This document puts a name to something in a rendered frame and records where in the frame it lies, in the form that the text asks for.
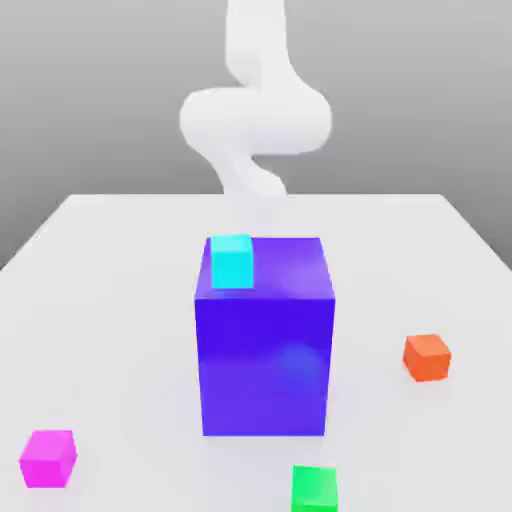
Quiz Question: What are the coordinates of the small green cube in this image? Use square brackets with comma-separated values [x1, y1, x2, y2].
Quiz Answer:
[290, 464, 339, 512]

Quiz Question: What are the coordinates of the small cyan cube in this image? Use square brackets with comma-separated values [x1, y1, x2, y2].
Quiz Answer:
[210, 234, 255, 290]

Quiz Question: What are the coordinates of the small orange cube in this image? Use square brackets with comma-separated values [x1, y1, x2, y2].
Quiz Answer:
[402, 333, 452, 383]

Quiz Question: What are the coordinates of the small magenta cube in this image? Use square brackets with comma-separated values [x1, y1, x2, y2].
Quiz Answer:
[18, 429, 78, 489]

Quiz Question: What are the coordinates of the large purple box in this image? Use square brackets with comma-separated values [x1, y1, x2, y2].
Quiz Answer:
[193, 235, 336, 438]

